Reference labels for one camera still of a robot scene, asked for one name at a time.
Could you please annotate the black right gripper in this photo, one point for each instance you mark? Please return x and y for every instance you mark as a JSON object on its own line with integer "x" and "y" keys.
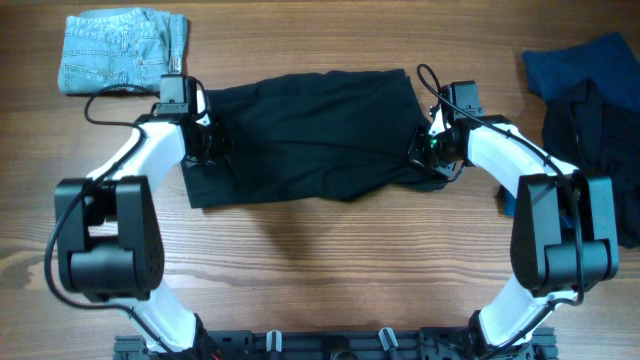
{"x": 417, "y": 155}

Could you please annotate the black garment in pile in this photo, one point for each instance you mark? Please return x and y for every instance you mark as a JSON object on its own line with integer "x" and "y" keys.
{"x": 581, "y": 128}

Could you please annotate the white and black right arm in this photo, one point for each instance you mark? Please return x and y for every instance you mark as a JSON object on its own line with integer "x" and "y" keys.
{"x": 564, "y": 237}

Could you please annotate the black shorts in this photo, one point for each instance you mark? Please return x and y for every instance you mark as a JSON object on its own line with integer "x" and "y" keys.
{"x": 336, "y": 136}

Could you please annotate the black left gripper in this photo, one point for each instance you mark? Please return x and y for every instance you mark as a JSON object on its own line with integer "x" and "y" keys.
{"x": 222, "y": 141}

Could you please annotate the folded light blue jeans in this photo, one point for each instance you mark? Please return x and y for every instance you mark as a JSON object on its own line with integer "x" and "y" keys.
{"x": 133, "y": 46}

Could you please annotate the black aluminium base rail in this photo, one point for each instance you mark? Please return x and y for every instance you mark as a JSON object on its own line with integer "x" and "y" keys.
{"x": 426, "y": 343}

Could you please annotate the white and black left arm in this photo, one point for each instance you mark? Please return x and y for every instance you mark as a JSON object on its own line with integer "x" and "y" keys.
{"x": 105, "y": 251}

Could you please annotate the dark blue garment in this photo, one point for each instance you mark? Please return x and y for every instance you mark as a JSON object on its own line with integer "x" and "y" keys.
{"x": 607, "y": 61}

